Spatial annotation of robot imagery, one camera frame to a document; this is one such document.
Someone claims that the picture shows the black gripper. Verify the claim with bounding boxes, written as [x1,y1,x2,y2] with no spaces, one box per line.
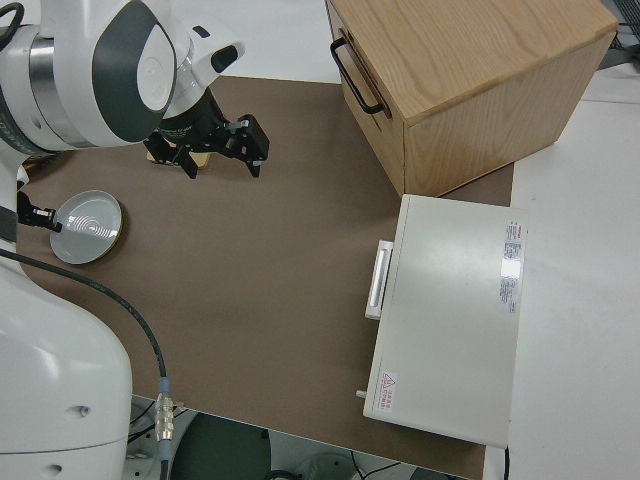
[143,114,272,181]
[17,192,64,234]

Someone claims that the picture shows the gray round plate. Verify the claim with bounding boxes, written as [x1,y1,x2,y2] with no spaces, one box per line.
[48,189,124,265]

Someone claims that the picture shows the wooden mug tree stand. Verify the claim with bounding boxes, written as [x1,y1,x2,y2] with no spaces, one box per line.
[145,148,212,170]

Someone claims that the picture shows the wooden drawer cabinet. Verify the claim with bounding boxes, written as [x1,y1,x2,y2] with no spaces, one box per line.
[324,0,619,199]

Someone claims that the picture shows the cream toaster oven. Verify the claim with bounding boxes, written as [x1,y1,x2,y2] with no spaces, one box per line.
[361,193,530,449]

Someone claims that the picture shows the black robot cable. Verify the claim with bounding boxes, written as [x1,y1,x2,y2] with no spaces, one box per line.
[0,248,177,480]

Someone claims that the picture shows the black cabinet handle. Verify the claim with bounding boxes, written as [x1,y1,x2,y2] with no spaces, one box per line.
[329,38,387,116]

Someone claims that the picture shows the cream oven door handle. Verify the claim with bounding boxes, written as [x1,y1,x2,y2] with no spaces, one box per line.
[365,240,396,321]

